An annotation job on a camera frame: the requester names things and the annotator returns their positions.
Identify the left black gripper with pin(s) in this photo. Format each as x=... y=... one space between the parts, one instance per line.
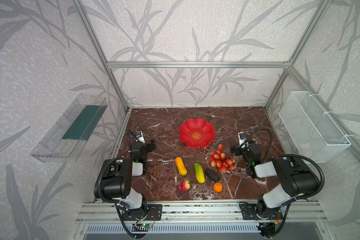
x=148 y=146

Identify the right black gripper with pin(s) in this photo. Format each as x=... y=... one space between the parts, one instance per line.
x=238 y=149

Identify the red fake grape bunch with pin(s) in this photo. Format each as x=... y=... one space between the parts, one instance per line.
x=220 y=160

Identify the dark fake avocado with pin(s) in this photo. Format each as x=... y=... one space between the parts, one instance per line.
x=212 y=175

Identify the yellow fake mango fruit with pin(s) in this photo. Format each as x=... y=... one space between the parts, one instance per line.
x=180 y=166

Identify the small fake orange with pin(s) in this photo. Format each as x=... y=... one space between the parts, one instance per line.
x=217 y=187

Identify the green yellow fake cucumber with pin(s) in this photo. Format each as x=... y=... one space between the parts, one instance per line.
x=199 y=173

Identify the red green fake apple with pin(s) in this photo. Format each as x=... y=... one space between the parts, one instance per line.
x=185 y=185

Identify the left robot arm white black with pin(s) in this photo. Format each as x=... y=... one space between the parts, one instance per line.
x=114 y=182

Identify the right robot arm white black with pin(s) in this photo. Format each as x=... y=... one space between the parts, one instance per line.
x=299 y=177

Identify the red flower-shaped fruit bowl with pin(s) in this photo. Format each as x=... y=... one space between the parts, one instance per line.
x=197 y=133

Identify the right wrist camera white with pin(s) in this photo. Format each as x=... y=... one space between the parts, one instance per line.
x=243 y=139

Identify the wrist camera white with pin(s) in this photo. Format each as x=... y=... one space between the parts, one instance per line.
x=139 y=137
x=243 y=139

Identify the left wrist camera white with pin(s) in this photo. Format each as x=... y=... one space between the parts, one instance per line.
x=139 y=137

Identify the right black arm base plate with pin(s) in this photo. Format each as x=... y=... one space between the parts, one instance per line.
x=260 y=212

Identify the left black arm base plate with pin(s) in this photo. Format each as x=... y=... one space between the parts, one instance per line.
x=150 y=212

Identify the white wire mesh basket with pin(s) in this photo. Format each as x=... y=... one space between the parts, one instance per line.
x=311 y=128

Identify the aluminium front rail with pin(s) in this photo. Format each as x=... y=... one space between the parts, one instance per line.
x=214 y=211

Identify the clear plastic wall tray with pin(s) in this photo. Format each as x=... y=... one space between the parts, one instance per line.
x=67 y=138

